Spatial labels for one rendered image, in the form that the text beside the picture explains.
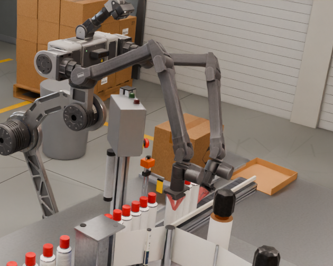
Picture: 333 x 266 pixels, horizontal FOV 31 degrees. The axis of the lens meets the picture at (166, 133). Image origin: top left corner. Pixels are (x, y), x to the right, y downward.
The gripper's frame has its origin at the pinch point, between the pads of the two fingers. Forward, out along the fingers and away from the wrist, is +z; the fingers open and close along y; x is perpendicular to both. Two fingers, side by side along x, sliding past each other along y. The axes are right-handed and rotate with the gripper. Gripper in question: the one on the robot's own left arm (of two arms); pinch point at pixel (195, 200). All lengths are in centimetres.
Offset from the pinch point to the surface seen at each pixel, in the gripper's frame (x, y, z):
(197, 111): 322, -217, -129
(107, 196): -50, -9, 17
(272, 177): 64, 3, -35
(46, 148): 146, -231, -8
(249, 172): 60, -9, -32
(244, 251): -6.1, 33.6, 12.2
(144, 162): -39.7, -7.6, -2.2
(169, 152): 11.7, -31.3, -18.6
